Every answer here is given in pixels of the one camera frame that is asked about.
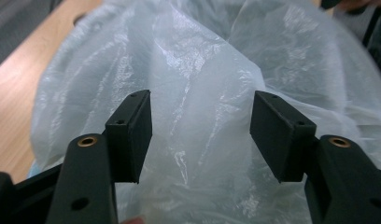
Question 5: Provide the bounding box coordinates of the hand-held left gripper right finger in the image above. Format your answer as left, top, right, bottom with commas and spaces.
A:
249, 90, 318, 184

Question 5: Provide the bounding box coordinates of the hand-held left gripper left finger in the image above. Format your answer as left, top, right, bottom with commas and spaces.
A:
104, 89, 153, 185

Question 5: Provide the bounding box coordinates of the white translucent plastic bag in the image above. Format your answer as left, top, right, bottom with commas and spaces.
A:
29, 0, 381, 224

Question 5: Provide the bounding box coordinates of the black strap cable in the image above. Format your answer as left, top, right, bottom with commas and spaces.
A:
361, 6, 381, 49

